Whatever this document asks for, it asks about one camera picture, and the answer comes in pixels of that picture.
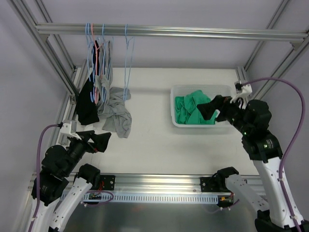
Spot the white cloth scrap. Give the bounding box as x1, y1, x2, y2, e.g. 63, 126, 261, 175
84, 124, 98, 131

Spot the green tank top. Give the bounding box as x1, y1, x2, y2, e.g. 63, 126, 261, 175
174, 90, 217, 125

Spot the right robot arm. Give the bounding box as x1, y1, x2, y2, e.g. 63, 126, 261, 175
197, 95, 309, 232

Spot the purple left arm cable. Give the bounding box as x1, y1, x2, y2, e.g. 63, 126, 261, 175
26, 123, 64, 232

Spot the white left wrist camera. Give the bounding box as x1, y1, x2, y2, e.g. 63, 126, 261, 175
59, 120, 81, 140

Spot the white perforated plastic basket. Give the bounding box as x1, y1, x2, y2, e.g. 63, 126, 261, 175
170, 85, 235, 128

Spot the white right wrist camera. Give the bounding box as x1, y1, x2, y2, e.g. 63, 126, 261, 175
230, 81, 252, 103

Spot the aluminium hanging rail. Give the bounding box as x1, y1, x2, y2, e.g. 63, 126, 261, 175
35, 23, 309, 42

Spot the grey tank top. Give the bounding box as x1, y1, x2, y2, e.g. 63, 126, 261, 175
96, 40, 132, 138

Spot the black left base bracket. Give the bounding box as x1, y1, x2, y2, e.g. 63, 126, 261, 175
98, 175, 116, 191

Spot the black base bracket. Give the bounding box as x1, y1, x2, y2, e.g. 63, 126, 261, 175
98, 175, 116, 191
199, 177, 219, 192

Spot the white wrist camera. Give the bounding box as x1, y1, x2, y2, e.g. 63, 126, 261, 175
230, 81, 252, 103
59, 120, 81, 140

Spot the black right base bracket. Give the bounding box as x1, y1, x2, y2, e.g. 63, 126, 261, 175
199, 177, 219, 192

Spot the light blue wire hanger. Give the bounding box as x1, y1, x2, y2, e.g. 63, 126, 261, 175
123, 24, 135, 101

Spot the white slotted cable duct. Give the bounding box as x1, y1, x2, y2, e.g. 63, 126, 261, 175
59, 192, 219, 204

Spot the aluminium frame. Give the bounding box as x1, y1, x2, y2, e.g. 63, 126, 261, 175
7, 0, 309, 232

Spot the front aluminium rail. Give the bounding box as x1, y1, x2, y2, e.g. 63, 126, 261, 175
28, 173, 266, 195

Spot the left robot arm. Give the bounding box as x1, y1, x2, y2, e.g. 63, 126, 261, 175
28, 130, 112, 232

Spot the black tank top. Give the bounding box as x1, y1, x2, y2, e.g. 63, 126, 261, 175
76, 40, 99, 126

